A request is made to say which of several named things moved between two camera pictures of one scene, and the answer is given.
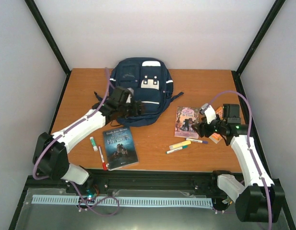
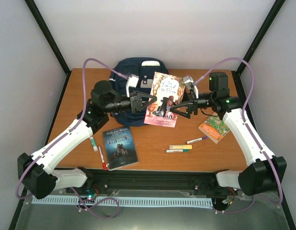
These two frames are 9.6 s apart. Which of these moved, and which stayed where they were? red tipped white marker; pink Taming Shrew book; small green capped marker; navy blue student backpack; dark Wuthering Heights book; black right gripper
Moved: black right gripper; pink Taming Shrew book
Stayed: red tipped white marker; small green capped marker; dark Wuthering Heights book; navy blue student backpack
